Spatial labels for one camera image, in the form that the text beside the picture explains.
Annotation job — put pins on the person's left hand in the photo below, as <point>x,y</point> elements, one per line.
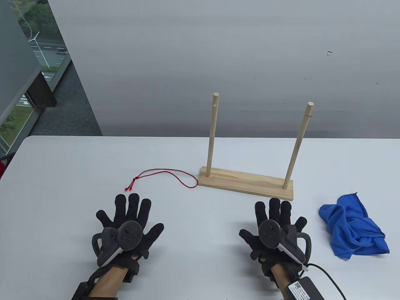
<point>134,209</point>

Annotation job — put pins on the person's right hand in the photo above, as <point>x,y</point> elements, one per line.
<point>275,212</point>

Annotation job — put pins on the wooden rack with two posts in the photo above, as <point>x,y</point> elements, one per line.
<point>243,184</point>

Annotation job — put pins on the blue towel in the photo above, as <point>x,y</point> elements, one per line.
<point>353,231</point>

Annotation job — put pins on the person's right forearm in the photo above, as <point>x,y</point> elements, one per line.
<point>281,276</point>

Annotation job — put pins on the dark grey right hand controller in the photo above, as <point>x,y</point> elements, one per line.
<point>270,232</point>

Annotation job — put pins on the dark grey hand controller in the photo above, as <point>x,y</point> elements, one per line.
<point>270,232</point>
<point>129,234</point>

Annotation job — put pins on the dark grey left hand controller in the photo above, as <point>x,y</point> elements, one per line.
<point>129,234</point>

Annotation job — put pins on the red and black chair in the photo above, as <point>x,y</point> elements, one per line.
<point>1,170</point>

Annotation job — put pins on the black panel base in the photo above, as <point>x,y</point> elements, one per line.
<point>40,93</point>

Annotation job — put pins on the glass window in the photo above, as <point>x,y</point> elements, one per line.
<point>50,56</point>

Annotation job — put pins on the grey frosted panel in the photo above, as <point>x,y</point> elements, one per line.
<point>12,62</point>

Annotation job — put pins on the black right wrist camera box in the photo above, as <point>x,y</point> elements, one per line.
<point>303,289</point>

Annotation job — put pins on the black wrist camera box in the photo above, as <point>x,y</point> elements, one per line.
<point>79,292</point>
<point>303,289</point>

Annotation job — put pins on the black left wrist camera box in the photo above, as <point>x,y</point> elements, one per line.
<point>79,292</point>

